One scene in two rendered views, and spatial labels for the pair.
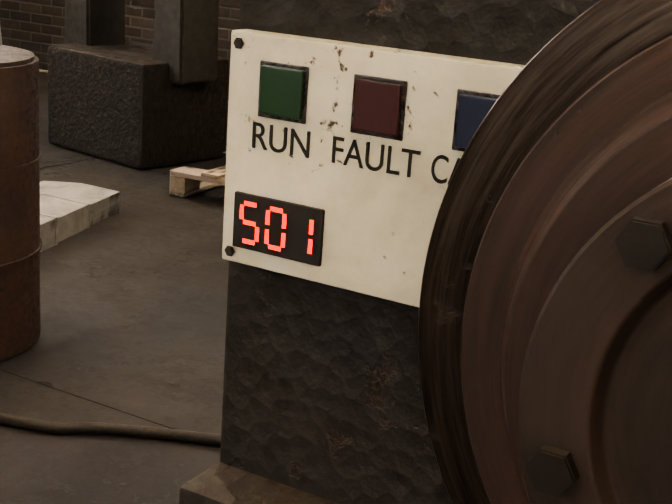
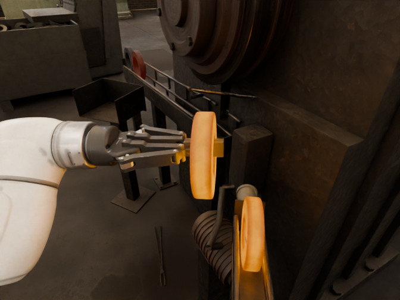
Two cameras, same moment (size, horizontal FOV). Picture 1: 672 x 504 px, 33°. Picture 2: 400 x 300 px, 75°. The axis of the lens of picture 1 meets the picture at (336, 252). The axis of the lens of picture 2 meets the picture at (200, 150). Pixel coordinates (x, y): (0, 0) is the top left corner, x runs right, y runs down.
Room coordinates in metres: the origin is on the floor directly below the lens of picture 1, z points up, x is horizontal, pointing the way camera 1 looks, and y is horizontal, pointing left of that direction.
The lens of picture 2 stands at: (-0.20, -0.70, 1.18)
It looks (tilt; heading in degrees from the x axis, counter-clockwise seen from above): 35 degrees down; 33
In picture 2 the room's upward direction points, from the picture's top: straight up
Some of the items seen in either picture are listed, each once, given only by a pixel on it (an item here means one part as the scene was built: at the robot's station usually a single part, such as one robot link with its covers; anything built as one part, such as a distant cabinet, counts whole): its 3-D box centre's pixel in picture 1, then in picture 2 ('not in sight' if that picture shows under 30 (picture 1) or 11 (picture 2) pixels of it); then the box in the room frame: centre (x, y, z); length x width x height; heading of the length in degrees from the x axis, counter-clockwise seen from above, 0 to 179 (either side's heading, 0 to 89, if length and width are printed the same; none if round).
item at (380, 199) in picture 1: (379, 174); not in sight; (0.80, -0.03, 1.15); 0.26 x 0.02 x 0.18; 61
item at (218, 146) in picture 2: not in sight; (203, 148); (0.12, -0.50, 0.92); 0.07 x 0.01 x 0.03; 116
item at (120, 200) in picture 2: not in sight; (121, 149); (0.57, 0.31, 0.36); 0.26 x 0.20 x 0.72; 96
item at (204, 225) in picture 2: not in sight; (220, 280); (0.26, -0.49, 0.27); 0.22 x 0.13 x 0.53; 61
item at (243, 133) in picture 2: not in sight; (249, 163); (0.44, -0.48, 0.68); 0.11 x 0.08 x 0.24; 151
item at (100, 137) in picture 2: not in sight; (119, 146); (0.06, -0.36, 0.92); 0.09 x 0.08 x 0.07; 116
